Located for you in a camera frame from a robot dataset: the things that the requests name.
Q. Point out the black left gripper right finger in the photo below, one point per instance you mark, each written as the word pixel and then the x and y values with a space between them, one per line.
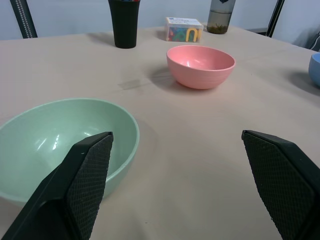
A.
pixel 285 180

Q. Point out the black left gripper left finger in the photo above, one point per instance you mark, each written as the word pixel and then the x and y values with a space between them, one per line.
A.
pixel 75 190

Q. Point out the green bowl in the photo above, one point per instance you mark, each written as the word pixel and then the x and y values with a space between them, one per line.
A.
pixel 50 135

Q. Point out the blue bowl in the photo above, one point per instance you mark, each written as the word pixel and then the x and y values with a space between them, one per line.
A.
pixel 315 71

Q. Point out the pink bowl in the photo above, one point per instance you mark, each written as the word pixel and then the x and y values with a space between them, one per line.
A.
pixel 200 67

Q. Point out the black cup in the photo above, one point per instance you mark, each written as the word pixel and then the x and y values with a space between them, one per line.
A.
pixel 125 22

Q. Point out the clear bottle with tea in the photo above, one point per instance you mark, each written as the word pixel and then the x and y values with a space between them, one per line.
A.
pixel 220 17

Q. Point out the clear box of coloured letters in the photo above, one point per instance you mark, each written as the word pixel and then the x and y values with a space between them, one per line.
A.
pixel 182 31

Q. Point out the black perforated metal post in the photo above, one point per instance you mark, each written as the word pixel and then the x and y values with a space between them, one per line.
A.
pixel 23 18

